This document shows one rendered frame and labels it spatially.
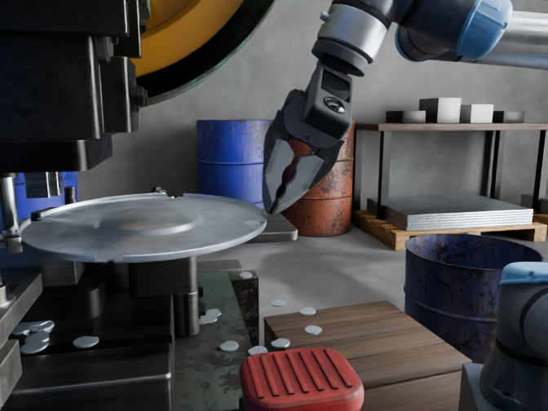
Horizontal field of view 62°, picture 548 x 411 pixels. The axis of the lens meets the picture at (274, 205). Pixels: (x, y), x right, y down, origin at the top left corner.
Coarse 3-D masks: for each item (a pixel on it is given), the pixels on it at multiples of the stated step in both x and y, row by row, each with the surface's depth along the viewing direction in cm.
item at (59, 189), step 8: (24, 176) 51; (32, 176) 51; (40, 176) 51; (48, 176) 52; (56, 176) 53; (32, 184) 51; (40, 184) 52; (48, 184) 52; (56, 184) 53; (32, 192) 52; (40, 192) 52; (48, 192) 52; (56, 192) 53
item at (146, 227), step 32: (32, 224) 55; (64, 224) 55; (96, 224) 54; (128, 224) 53; (160, 224) 53; (192, 224) 55; (224, 224) 56; (256, 224) 56; (64, 256) 44; (96, 256) 44; (128, 256) 43; (160, 256) 44
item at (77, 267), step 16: (16, 224) 57; (0, 240) 50; (0, 256) 47; (16, 256) 48; (32, 256) 48; (16, 272) 48; (32, 272) 48; (48, 272) 49; (64, 272) 49; (80, 272) 52
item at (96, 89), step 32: (0, 64) 44; (32, 64) 45; (64, 64) 45; (96, 64) 47; (128, 64) 49; (0, 96) 45; (32, 96) 45; (64, 96) 46; (96, 96) 47; (128, 96) 50; (0, 128) 45; (32, 128) 46; (64, 128) 46; (96, 128) 47; (128, 128) 50
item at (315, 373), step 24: (264, 360) 29; (288, 360) 29; (312, 360) 29; (336, 360) 29; (264, 384) 27; (288, 384) 27; (312, 384) 27; (336, 384) 27; (360, 384) 27; (264, 408) 25; (288, 408) 25; (312, 408) 25; (336, 408) 26; (360, 408) 27
